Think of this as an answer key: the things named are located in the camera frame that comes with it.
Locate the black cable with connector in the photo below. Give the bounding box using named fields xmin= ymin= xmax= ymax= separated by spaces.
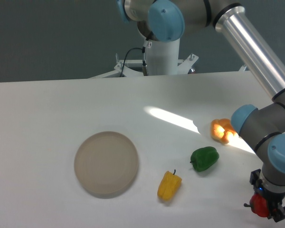
xmin=119 ymin=30 xmax=154 ymax=77

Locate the green bell pepper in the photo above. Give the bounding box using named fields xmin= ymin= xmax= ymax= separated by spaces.
xmin=190 ymin=146 xmax=219 ymax=172

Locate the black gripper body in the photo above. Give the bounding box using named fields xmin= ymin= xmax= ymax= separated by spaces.
xmin=254 ymin=169 xmax=283 ymax=203

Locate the silver blue-capped robot arm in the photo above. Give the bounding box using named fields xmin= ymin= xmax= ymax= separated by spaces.
xmin=117 ymin=0 xmax=285 ymax=222

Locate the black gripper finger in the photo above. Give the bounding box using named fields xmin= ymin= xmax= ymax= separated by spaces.
xmin=249 ymin=171 xmax=258 ymax=190
xmin=267 ymin=201 xmax=285 ymax=223

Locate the yellow bell pepper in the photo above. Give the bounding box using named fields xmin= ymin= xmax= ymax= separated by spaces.
xmin=157 ymin=170 xmax=182 ymax=201

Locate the red bell pepper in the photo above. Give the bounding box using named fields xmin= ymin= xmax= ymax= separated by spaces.
xmin=244 ymin=193 xmax=270 ymax=218

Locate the orange bell pepper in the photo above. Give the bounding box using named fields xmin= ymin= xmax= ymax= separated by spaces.
xmin=210 ymin=118 xmax=238 ymax=144

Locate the beige round plate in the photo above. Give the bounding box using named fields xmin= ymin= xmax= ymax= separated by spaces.
xmin=74 ymin=131 xmax=139 ymax=198

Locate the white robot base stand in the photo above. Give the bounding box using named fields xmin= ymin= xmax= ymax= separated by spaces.
xmin=92 ymin=38 xmax=248 ymax=79

